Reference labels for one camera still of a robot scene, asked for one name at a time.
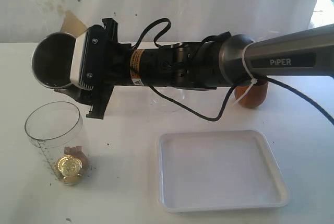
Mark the stainless steel cup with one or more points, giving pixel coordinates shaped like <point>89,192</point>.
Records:
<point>52,58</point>

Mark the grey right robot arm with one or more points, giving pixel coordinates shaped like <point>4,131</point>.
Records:
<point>225,60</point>

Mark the clear plastic measuring cup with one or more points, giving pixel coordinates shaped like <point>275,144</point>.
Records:
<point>53,126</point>

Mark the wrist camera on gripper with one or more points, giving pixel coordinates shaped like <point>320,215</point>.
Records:
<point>86,66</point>

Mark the white rectangular tray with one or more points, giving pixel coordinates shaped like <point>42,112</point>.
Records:
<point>226,170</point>

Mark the brown wooden bowl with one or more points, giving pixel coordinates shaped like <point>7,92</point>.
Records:
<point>251,97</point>

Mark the gold coin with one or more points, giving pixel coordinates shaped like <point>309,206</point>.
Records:
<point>69,166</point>

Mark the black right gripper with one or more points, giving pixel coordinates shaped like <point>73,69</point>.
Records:
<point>113,58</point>

